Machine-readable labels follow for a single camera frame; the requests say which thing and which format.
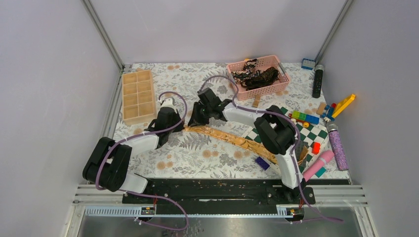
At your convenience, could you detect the blue white lego brick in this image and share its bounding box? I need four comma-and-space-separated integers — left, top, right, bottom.
301, 58, 316, 70

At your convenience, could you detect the teal small block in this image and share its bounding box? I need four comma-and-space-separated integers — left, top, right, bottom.
315, 167, 327, 178

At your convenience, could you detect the yellow triangle toy block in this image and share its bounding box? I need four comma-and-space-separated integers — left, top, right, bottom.
332, 94, 356, 119

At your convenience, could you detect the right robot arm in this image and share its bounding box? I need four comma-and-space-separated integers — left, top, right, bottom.
188, 88, 303, 203

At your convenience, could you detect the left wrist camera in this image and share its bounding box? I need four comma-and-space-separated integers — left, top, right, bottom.
160, 97, 177, 111

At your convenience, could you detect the black floral tie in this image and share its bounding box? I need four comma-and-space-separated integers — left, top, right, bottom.
232, 59, 279, 90

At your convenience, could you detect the purple glitter tube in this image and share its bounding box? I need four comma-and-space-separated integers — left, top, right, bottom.
326, 121, 349, 171

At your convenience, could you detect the curved wooden block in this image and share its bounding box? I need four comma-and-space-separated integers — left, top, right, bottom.
252, 95, 261, 108

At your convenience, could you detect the floral table cloth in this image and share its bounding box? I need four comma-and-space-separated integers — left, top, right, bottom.
111, 62, 348, 180

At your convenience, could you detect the purple lego brick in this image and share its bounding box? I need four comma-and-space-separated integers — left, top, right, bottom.
255, 157, 270, 171

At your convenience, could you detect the pink marker pen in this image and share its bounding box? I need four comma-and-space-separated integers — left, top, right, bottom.
303, 150, 334, 181

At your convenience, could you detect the wooden compartment tray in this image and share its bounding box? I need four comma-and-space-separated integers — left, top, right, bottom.
122, 70, 157, 125

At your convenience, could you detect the purple cable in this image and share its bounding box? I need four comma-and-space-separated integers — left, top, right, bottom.
199, 75, 344, 224
95, 91, 191, 232

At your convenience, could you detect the red lego brick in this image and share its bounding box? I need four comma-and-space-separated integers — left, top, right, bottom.
312, 142, 321, 155

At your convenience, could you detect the colourful lego brick pile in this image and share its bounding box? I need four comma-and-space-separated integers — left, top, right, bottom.
288, 103, 337, 127

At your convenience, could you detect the pink plastic basket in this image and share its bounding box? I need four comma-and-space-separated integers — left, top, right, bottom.
227, 55, 291, 101

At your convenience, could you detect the yellow patterned tie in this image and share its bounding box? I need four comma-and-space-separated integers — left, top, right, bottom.
184, 126, 309, 165

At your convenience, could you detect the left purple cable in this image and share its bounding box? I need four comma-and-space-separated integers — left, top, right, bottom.
95, 91, 191, 232

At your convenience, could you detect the green white chessboard mat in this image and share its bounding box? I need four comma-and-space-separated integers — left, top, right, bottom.
243, 104, 328, 171

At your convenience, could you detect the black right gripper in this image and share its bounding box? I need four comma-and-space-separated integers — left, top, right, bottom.
188, 102, 213, 127

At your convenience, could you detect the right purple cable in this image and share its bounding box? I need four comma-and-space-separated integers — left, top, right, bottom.
199, 75, 344, 224

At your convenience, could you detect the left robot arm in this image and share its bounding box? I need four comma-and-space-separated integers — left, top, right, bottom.
82, 107, 184, 203

